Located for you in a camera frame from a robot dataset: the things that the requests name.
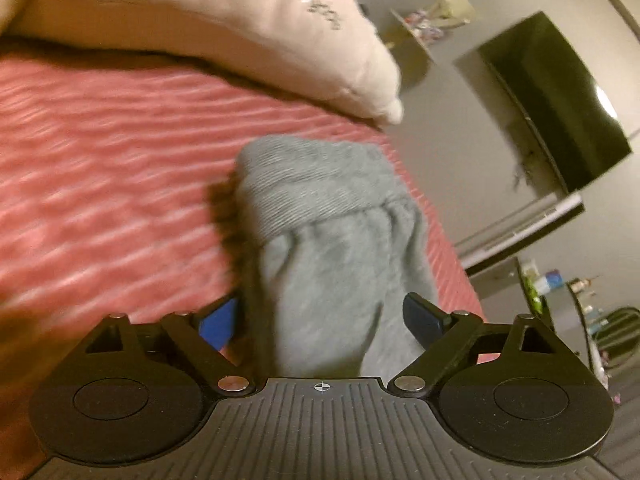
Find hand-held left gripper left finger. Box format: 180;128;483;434
81;295;254;395

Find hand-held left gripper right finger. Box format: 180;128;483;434
387;291;574;399

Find grey sweatshirt sleeve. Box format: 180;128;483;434
233;135;442;379

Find small grey cabinet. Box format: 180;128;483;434
469;257;557;343

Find green packet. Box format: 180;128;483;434
528;278;548;312

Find cluster of cosmetic bottles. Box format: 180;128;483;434
568;276;607;337

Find pink ribbed blanket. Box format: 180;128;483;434
0;40;490;480

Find grey vanity desk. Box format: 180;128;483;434
564;280;640;413

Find round vanity mirror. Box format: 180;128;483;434
593;306;640;362

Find cream printed pillow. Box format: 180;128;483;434
0;0;405;126

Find cream wrapped bouquet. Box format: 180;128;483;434
432;0;476;29

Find black wall television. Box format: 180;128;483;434
476;10;634;196

